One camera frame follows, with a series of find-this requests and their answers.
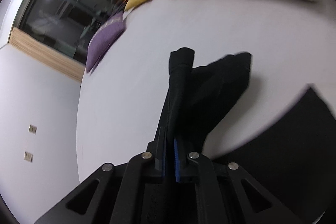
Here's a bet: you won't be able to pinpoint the black denim pants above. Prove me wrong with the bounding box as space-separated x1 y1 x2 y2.
159 48 335 223

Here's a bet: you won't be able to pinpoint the purple cushion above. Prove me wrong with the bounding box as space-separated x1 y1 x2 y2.
85 12 126 73

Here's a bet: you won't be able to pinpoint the left beige curtain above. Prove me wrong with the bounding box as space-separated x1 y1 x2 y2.
8 27 85 82

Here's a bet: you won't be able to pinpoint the upper wall switch plate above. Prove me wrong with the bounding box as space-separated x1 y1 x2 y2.
29 125 37 134

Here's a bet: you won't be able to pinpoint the wall switch plate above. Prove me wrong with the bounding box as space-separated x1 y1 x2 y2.
24 151 33 162
29 125 37 134

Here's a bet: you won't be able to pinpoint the lower wall switch plate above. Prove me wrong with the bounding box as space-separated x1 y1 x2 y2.
24 151 33 162

